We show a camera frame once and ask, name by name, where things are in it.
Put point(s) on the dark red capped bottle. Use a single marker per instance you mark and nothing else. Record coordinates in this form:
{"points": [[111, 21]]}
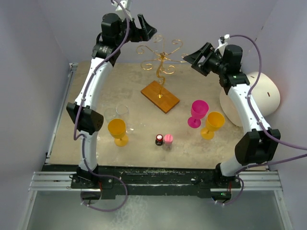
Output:
{"points": [[159, 140]]}

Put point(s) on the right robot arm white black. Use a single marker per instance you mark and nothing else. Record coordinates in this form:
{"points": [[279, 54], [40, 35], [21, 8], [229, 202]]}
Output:
{"points": [[260, 141]]}

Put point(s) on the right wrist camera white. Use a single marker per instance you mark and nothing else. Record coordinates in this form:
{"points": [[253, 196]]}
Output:
{"points": [[222, 42]]}

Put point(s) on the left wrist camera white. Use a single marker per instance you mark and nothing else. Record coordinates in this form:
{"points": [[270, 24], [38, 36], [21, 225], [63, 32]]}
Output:
{"points": [[119, 11]]}

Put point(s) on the pink capped shaker bottle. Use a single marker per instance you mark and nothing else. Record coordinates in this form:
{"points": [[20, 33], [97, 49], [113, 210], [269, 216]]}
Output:
{"points": [[168, 141]]}

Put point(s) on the clear wine glass front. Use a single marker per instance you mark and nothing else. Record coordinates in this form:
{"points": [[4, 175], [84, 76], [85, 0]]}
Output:
{"points": [[110, 114]]}

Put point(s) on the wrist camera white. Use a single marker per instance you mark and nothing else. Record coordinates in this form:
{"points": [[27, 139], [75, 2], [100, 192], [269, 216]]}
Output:
{"points": [[222, 42], [119, 11]]}

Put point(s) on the white cylindrical container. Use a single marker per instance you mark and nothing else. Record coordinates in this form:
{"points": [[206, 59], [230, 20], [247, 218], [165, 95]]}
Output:
{"points": [[265, 94]]}

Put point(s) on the gold wire wine glass rack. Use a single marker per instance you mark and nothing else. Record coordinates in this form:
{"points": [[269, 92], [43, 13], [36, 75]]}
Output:
{"points": [[156, 91]]}

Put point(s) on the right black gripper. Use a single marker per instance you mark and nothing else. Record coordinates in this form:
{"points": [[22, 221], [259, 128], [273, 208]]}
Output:
{"points": [[206, 51]]}

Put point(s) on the clear wine glass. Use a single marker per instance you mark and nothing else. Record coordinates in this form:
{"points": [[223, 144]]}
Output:
{"points": [[158, 42], [110, 114], [123, 113]]}

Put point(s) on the yellow wine glass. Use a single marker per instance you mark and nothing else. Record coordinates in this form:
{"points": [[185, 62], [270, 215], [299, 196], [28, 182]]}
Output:
{"points": [[117, 129], [213, 123]]}

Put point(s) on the pink wine glass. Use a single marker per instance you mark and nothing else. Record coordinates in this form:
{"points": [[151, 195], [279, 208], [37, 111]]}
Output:
{"points": [[199, 109]]}

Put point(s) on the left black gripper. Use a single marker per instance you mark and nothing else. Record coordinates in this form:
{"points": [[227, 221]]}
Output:
{"points": [[139, 35]]}

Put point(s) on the black base frame bar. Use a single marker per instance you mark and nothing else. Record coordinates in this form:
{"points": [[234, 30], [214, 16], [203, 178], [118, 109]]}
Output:
{"points": [[144, 181]]}

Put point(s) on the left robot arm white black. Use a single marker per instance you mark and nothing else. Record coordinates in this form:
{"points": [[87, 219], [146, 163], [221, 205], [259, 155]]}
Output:
{"points": [[115, 32]]}

